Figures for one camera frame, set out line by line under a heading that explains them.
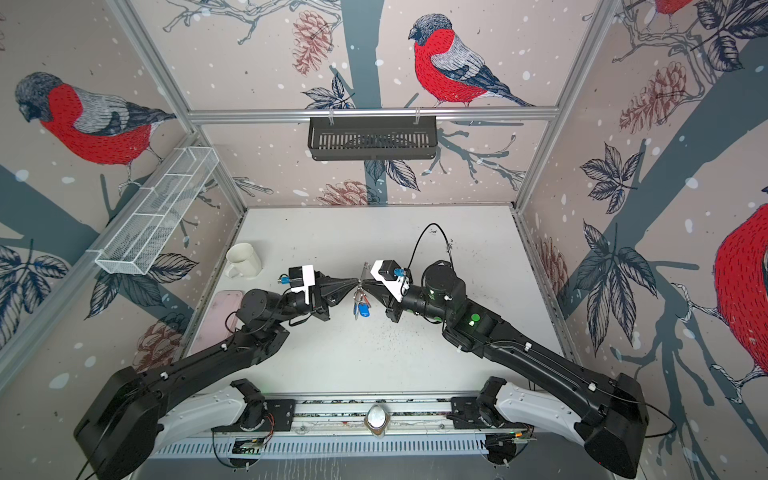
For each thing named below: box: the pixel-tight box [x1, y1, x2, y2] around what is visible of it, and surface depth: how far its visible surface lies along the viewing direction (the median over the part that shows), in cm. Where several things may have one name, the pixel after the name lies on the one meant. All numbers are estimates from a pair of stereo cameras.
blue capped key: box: [358, 301, 371, 318], surface depth 65 cm
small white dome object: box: [364, 404, 390, 438], surface depth 65 cm
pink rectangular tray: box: [188, 290, 244, 355], surface depth 92 cm
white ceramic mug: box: [225, 242, 263, 280], surface depth 97 cm
